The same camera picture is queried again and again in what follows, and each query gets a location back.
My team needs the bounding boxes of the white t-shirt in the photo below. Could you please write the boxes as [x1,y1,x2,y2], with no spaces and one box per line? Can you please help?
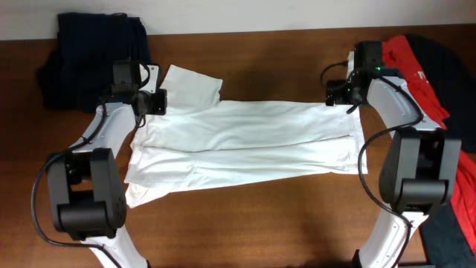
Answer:
[126,66,367,208]

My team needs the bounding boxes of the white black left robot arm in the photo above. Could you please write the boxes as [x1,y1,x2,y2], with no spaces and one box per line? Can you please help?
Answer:
[34,60,167,267]

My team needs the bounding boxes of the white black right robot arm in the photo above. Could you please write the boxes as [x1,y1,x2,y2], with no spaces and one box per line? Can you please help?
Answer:
[326,41,461,268]

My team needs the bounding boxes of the dark navy folded clothes pile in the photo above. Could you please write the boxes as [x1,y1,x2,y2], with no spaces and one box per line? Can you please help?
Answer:
[36,13,152,113]

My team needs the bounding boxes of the black garment under red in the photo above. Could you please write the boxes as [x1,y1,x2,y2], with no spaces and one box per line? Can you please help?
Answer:
[405,34,475,267]

